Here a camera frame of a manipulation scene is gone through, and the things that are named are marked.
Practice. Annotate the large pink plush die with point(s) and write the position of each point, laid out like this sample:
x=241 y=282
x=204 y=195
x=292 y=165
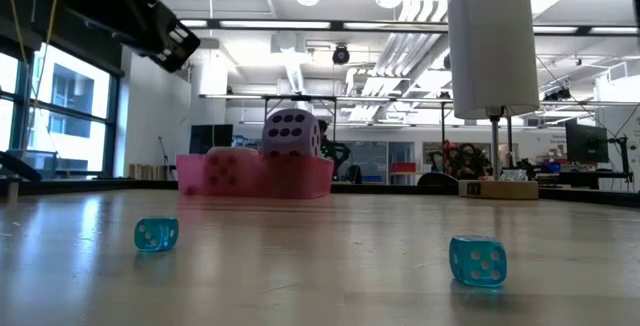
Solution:
x=232 y=158

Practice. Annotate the large purple plush die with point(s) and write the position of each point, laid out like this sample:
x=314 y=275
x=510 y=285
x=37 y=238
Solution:
x=291 y=133

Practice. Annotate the pink translucent plastic bin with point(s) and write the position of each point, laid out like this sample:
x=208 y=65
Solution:
x=280 y=181

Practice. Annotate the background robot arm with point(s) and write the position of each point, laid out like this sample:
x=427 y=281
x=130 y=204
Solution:
x=342 y=156
x=446 y=158

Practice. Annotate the black computer monitor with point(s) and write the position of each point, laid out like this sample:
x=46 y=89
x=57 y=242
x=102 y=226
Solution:
x=211 y=138
x=586 y=142

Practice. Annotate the row of wooden blocks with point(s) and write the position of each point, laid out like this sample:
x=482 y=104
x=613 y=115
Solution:
x=150 y=171

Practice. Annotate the black gantry stand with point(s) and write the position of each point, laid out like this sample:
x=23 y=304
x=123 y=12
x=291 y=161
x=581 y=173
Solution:
x=300 y=97

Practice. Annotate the person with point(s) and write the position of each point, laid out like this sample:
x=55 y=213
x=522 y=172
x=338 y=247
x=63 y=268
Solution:
x=324 y=138
x=470 y=162

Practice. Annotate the small blue translucent die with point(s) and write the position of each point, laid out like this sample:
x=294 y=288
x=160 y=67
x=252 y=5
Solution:
x=477 y=261
x=156 y=234

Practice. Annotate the red box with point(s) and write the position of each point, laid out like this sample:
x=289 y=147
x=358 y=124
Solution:
x=402 y=167

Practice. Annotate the black chair back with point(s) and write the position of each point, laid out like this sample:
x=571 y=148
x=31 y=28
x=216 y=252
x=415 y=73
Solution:
x=437 y=179

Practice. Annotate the white shade wooden lamp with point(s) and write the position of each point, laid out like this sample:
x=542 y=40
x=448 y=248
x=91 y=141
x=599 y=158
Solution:
x=492 y=51

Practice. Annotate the cardboard box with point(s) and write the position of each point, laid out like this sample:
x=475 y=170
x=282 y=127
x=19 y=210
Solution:
x=497 y=190

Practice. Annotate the black ceiling camera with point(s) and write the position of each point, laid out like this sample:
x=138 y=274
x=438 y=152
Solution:
x=341 y=54

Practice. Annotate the small grey post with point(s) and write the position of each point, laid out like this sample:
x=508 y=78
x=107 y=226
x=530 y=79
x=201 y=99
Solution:
x=12 y=190

